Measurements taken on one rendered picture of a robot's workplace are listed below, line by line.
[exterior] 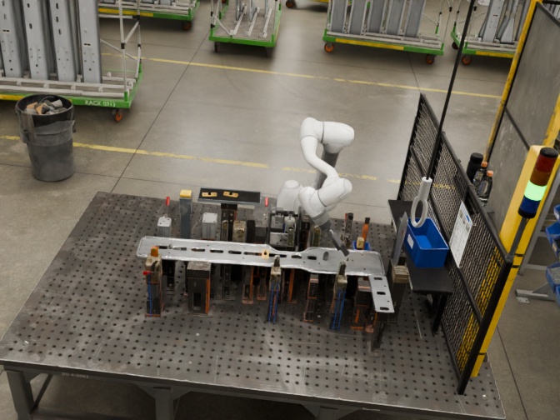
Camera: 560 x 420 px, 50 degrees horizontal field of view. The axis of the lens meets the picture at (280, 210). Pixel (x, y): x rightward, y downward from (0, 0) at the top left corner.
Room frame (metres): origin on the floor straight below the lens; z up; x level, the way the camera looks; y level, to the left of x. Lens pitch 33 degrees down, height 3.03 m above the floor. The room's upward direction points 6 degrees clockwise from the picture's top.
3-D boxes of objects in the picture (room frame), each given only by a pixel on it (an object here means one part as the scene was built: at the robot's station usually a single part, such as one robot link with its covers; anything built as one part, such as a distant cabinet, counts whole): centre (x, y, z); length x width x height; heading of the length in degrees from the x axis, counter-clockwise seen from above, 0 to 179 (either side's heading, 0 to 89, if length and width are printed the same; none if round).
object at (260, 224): (2.86, 0.10, 0.89); 0.13 x 0.11 x 0.38; 3
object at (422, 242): (2.81, -0.84, 1.10); 0.30 x 0.17 x 0.13; 10
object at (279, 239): (2.87, -0.03, 0.94); 0.18 x 0.13 x 0.49; 93
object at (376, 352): (2.32, -0.58, 0.84); 0.11 x 0.06 x 0.29; 3
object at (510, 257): (2.08, -1.00, 1.79); 0.07 x 0.07 x 0.57
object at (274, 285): (2.49, -0.01, 0.87); 0.12 x 0.09 x 0.35; 3
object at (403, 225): (2.69, -0.67, 1.17); 0.12 x 0.01 x 0.34; 3
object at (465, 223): (2.62, -0.97, 1.30); 0.23 x 0.02 x 0.31; 3
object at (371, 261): (2.65, 0.08, 1.00); 1.38 x 0.22 x 0.02; 93
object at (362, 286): (2.50, -0.49, 0.84); 0.11 x 0.10 x 0.28; 3
